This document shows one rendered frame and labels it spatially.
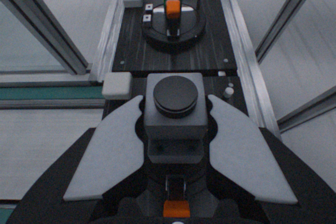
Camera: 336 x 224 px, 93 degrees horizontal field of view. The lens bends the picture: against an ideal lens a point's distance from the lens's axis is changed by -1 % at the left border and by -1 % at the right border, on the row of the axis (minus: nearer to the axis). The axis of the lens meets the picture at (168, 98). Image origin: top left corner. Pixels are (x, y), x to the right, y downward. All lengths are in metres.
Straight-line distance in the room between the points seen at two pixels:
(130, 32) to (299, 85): 0.43
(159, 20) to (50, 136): 0.32
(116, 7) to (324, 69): 0.58
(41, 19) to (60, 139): 0.21
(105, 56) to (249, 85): 0.30
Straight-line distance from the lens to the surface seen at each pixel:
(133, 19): 0.43
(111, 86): 0.29
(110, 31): 0.44
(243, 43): 0.39
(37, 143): 0.40
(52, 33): 0.30
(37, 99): 0.41
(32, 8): 0.28
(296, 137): 0.45
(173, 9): 0.27
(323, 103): 0.28
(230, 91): 0.17
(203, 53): 0.34
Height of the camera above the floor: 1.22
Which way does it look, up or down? 63 degrees down
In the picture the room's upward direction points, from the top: 4 degrees counter-clockwise
